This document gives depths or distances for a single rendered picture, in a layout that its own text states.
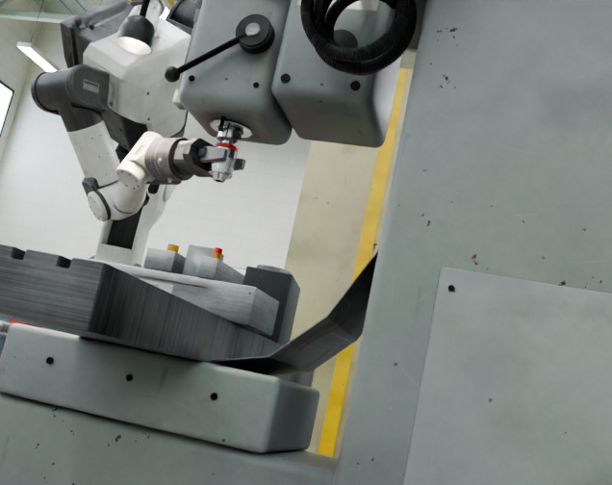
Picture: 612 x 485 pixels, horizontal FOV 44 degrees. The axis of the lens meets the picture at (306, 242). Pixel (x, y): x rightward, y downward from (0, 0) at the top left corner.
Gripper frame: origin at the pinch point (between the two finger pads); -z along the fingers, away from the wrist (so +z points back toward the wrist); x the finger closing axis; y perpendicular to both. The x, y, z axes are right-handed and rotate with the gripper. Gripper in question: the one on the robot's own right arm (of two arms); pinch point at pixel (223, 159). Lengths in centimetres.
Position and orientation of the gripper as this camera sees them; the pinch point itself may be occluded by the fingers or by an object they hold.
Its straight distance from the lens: 151.3
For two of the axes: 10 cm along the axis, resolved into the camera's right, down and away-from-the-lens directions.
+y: -2.1, 9.6, -1.9
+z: -8.1, -0.6, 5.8
